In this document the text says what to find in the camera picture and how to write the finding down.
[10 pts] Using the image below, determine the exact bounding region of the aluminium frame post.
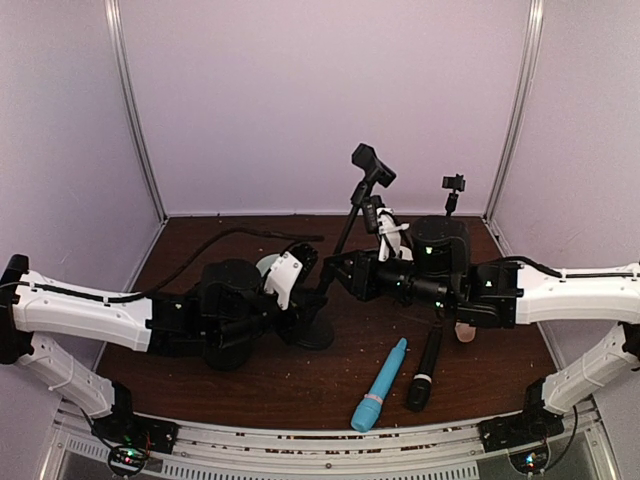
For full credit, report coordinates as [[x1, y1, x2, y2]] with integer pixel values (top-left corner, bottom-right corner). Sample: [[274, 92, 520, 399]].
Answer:
[[483, 0, 545, 224], [104, 0, 168, 223]]

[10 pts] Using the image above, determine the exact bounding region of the left aluminium frame post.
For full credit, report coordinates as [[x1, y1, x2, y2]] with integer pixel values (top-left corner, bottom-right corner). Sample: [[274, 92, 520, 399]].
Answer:
[[104, 0, 168, 223]]

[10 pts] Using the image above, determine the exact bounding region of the black handheld microphone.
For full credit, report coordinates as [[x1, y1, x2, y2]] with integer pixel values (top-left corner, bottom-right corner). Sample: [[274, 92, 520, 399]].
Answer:
[[406, 327, 443, 412]]

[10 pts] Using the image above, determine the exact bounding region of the blue toy microphone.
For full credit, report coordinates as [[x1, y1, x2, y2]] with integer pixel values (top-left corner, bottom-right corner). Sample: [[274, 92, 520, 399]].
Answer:
[[350, 338, 408, 433]]

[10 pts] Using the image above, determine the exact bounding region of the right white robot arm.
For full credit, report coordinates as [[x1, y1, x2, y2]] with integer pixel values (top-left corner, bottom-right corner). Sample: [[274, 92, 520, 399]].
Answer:
[[322, 215, 639, 417]]

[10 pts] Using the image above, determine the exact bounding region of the white bowl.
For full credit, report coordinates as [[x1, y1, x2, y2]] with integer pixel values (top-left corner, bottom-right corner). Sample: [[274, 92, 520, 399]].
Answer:
[[398, 245, 413, 261]]

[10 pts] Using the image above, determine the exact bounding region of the light teal bowl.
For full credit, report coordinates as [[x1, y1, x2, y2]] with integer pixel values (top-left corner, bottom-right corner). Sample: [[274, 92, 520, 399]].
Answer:
[[256, 253, 279, 277]]

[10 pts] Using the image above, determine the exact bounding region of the thin black stand with clip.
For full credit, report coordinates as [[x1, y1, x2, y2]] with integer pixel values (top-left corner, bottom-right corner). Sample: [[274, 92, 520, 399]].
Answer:
[[442, 174, 466, 217]]

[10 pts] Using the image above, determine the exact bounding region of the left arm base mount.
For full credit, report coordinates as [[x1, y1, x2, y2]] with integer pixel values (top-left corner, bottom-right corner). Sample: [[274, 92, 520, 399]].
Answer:
[[85, 382, 179, 478]]

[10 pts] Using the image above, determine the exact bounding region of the short black microphone stand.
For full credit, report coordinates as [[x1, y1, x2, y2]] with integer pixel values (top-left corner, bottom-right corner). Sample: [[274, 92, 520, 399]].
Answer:
[[203, 342, 253, 372]]

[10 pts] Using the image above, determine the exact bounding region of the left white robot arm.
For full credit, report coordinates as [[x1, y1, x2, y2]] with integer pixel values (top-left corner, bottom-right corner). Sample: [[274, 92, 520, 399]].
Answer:
[[1, 243, 327, 420]]

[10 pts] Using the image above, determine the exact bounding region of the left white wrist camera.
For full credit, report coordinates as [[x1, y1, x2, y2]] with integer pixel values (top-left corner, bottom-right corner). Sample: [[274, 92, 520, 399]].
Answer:
[[263, 251, 302, 311]]

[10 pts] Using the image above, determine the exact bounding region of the right aluminium frame post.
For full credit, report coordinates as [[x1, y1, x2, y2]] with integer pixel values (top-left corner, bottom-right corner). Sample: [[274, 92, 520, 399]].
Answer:
[[483, 0, 545, 224]]

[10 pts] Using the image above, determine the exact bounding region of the tall black microphone stand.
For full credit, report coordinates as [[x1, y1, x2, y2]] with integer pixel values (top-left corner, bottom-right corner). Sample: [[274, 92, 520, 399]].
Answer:
[[294, 143, 396, 351]]

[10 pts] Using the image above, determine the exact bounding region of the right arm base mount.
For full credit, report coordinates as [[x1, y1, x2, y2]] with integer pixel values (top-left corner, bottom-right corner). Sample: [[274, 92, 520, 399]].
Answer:
[[478, 379, 564, 477]]

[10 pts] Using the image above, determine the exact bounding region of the front aluminium rail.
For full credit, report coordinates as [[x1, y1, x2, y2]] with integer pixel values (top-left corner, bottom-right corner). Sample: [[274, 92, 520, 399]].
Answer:
[[49, 399, 616, 480]]

